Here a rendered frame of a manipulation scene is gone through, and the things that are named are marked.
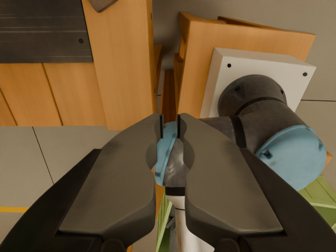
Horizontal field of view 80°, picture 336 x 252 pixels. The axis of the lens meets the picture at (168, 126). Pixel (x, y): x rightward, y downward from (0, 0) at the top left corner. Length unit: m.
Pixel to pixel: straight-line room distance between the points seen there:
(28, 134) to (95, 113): 1.46
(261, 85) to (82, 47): 0.41
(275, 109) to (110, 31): 0.38
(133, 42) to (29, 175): 2.04
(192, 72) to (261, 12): 0.99
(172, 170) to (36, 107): 0.49
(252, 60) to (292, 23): 1.12
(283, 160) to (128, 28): 0.41
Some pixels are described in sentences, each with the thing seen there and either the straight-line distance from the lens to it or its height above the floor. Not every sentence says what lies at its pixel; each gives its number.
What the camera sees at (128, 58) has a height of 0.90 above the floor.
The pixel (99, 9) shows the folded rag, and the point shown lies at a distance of 0.50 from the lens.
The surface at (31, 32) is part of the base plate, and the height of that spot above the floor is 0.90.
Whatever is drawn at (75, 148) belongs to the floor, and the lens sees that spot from 1.96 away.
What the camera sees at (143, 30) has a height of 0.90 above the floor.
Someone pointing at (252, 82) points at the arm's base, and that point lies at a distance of 0.47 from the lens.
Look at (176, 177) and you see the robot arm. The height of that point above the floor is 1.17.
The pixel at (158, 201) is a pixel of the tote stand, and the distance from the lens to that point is 0.99.
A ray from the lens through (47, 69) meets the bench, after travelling 0.63.
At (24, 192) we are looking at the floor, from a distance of 2.62.
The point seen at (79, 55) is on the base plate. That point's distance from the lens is 0.56.
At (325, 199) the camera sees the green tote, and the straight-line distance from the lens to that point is 0.92.
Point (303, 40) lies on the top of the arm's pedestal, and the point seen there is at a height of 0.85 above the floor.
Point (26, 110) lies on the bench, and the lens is 0.72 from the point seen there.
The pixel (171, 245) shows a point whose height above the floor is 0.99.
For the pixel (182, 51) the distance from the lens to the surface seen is 1.19.
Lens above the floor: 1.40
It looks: 59 degrees down
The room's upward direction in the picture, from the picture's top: 179 degrees counter-clockwise
